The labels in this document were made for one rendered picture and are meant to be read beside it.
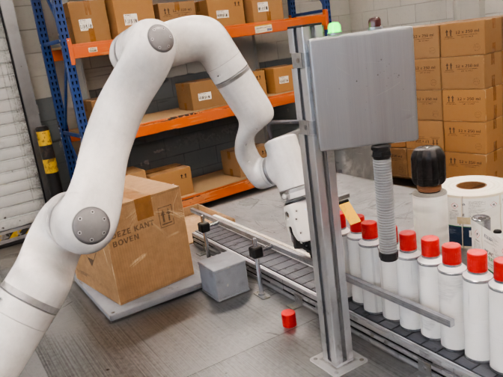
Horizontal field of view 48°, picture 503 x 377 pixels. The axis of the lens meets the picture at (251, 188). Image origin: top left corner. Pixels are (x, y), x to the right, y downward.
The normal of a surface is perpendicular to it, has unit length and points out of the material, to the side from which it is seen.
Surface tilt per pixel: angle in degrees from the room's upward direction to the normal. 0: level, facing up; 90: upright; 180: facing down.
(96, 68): 90
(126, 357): 0
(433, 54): 90
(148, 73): 116
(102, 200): 62
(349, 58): 90
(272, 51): 90
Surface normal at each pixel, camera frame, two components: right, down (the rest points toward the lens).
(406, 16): -0.81, 0.25
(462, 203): -0.52, 0.29
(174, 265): 0.63, 0.12
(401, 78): -0.05, 0.27
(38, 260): 0.38, -0.89
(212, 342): -0.13, -0.96
